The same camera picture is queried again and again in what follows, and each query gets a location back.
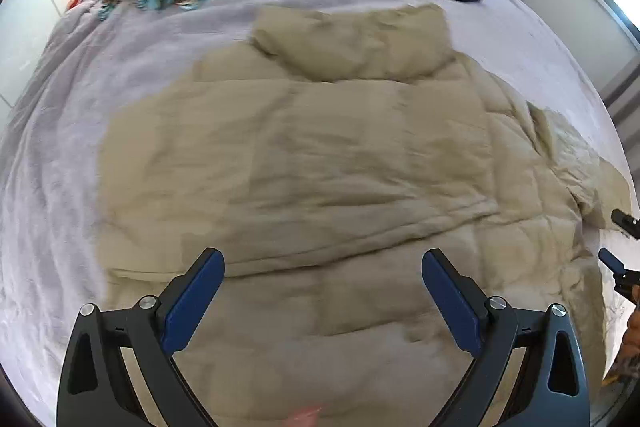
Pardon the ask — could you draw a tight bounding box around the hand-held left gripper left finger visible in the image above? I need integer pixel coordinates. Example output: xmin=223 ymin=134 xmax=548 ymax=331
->
xmin=56 ymin=248 xmax=226 ymax=427

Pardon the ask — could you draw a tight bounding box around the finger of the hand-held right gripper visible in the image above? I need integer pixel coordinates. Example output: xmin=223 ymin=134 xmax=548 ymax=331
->
xmin=611 ymin=209 xmax=640 ymax=239
xmin=598 ymin=249 xmax=640 ymax=304

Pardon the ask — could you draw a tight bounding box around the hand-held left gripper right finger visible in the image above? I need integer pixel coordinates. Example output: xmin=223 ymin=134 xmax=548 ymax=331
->
xmin=421 ymin=249 xmax=592 ymax=427

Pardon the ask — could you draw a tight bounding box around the beige puffer jacket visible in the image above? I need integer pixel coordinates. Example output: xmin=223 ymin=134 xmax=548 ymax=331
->
xmin=97 ymin=3 xmax=632 ymax=427

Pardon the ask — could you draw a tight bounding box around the person's right forearm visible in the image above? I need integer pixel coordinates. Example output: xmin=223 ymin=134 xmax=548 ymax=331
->
xmin=601 ymin=284 xmax=640 ymax=389

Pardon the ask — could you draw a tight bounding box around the lavender plush blanket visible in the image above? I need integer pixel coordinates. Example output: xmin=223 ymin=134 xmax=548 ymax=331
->
xmin=0 ymin=0 xmax=632 ymax=427

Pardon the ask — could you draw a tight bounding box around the white wardrobe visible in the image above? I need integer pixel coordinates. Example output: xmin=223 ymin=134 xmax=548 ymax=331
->
xmin=0 ymin=0 xmax=68 ymax=108

